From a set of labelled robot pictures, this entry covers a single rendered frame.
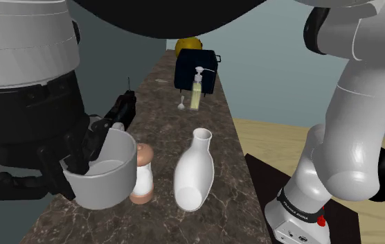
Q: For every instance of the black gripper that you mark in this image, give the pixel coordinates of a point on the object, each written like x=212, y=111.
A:
x=27, y=121

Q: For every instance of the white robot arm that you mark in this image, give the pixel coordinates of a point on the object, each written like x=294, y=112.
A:
x=358, y=118

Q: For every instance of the white cup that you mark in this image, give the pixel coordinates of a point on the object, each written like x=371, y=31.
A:
x=108, y=182

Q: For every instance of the copper and white salt shaker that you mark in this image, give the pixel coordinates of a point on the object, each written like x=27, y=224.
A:
x=144, y=175

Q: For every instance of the white vase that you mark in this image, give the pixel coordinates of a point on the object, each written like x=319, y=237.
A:
x=192, y=172

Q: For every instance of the yellow soap dispenser bottle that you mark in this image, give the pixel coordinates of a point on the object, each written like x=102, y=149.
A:
x=196, y=96

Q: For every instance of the black toaster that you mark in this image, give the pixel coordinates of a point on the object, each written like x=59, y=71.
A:
x=185, y=72

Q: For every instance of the yellow round object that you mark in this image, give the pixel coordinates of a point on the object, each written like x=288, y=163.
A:
x=187, y=44

